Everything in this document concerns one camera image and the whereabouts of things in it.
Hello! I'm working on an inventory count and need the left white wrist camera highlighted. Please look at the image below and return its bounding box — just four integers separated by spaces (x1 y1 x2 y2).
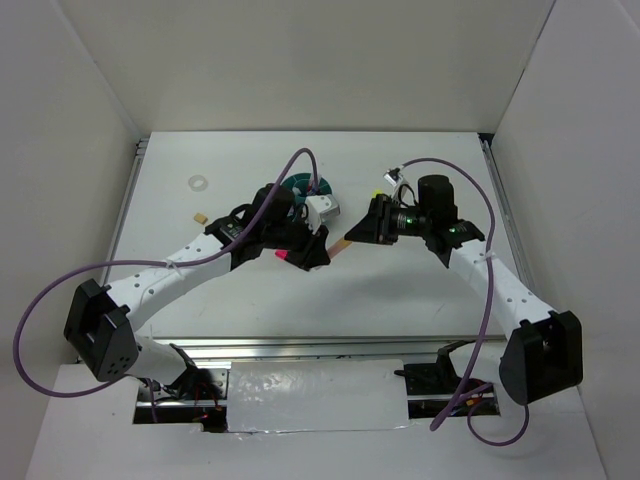
305 194 341 226

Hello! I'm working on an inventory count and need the beige eraser block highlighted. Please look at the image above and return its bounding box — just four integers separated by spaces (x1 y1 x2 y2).
194 213 208 225

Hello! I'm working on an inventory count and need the teal round organizer container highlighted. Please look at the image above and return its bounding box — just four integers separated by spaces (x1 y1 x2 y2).
281 173 332 205

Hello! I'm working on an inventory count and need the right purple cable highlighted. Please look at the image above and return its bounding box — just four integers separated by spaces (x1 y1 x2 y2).
399 157 532 446

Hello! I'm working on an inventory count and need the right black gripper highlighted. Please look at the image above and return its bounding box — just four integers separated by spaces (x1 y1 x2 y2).
345 193 432 245

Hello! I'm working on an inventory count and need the clear tape roll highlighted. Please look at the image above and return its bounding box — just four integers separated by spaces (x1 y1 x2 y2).
188 174 208 192

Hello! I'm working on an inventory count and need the black pink highlighter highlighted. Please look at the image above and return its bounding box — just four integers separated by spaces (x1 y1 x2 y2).
275 250 289 261

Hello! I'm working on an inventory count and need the orange highlighter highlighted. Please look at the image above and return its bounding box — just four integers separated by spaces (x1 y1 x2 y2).
327 238 352 258

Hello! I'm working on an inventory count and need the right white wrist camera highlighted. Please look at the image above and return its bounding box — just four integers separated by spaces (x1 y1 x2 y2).
383 167 406 191

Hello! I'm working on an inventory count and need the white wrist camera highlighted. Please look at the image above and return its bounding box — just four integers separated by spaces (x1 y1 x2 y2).
383 167 406 191
305 194 341 226

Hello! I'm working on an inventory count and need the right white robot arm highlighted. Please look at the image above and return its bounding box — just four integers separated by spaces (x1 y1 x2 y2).
344 175 583 405

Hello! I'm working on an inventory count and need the white foil cover plate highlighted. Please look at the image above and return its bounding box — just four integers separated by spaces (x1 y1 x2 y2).
226 359 410 433

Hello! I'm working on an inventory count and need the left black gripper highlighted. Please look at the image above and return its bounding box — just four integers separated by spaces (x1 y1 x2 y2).
263 209 331 270

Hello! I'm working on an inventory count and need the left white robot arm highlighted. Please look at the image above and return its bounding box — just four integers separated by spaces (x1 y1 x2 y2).
64 184 339 399

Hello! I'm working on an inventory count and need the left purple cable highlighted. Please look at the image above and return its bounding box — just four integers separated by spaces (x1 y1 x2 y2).
12 147 321 424

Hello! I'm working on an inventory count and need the purple cable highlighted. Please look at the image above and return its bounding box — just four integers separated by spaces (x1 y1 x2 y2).
12 147 321 424
399 157 532 446

